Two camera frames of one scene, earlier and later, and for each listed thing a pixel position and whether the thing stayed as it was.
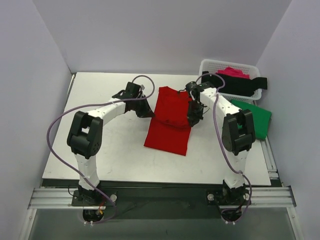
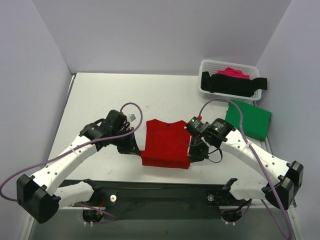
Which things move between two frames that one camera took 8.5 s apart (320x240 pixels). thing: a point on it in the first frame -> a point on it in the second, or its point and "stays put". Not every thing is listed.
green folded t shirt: x=261 y=118 stays put
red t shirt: x=170 y=128 -> x=167 y=144
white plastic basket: x=213 y=66 stays put
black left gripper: x=141 y=107 -> x=129 y=145
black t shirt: x=234 y=85 stays put
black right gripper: x=195 y=110 -> x=198 y=150
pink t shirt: x=233 y=73 stays put
